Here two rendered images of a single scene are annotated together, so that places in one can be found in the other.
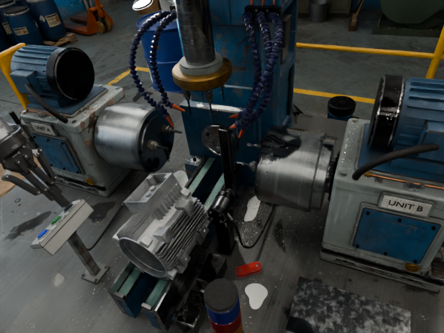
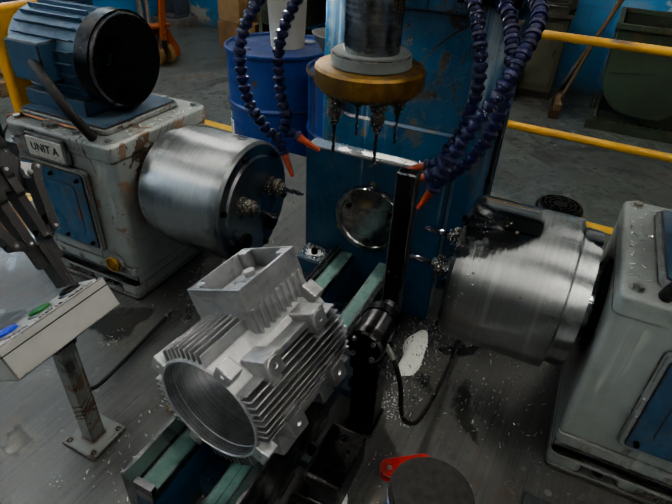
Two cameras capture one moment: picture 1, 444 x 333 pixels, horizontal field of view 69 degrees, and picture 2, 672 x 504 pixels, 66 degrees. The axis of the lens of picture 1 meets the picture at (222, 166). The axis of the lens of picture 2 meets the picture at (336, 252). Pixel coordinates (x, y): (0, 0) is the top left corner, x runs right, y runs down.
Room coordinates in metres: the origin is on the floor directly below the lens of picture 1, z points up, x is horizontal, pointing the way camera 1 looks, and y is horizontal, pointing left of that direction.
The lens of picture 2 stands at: (0.07, 0.12, 1.55)
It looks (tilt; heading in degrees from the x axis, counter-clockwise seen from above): 35 degrees down; 356
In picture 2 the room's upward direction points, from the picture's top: 3 degrees clockwise
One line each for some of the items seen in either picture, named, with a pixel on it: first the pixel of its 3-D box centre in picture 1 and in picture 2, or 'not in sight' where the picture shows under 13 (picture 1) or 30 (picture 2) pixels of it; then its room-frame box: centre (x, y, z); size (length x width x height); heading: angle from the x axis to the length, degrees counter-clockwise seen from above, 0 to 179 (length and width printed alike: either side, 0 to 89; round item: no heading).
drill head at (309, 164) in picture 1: (303, 170); (532, 284); (0.73, -0.25, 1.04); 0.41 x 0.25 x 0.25; 62
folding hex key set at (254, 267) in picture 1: (248, 269); (406, 468); (0.55, -0.04, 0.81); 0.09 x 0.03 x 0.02; 99
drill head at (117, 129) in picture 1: (126, 135); (197, 186); (1.05, 0.35, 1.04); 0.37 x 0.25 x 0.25; 62
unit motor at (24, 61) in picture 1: (54, 104); (74, 112); (1.16, 0.62, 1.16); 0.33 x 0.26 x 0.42; 62
